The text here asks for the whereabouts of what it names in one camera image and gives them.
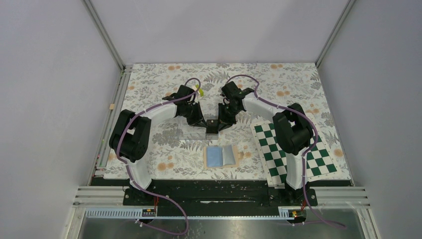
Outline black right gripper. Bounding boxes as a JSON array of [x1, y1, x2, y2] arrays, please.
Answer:
[[215, 103, 241, 132]]

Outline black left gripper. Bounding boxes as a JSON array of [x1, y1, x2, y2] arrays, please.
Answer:
[[182, 101, 208, 128]]

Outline clear plastic card box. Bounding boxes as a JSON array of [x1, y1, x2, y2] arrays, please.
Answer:
[[176, 117, 219, 140]]

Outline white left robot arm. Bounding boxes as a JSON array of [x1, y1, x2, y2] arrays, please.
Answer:
[[108, 85, 207, 205]]

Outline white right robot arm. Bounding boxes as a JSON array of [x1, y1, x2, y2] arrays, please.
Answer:
[[217, 82, 316, 205]]

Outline green white purple blocks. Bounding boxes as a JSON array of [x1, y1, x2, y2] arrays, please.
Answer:
[[194, 84, 205, 98]]

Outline floral table mat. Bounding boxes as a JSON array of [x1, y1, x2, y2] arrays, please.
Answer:
[[121, 63, 351, 180]]

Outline green white chessboard mat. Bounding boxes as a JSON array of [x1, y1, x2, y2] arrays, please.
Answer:
[[250, 120, 341, 187]]

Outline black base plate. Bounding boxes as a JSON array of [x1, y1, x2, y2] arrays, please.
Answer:
[[91, 177, 353, 219]]

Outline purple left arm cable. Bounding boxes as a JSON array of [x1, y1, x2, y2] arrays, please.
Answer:
[[115, 78, 202, 236]]

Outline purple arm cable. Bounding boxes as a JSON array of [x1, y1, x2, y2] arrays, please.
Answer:
[[115, 78, 202, 236], [224, 74, 347, 230]]

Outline aluminium frame rail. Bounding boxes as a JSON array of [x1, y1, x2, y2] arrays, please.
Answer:
[[85, 64, 133, 186]]

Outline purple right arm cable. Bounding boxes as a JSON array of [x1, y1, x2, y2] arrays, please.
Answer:
[[224, 74, 347, 230]]

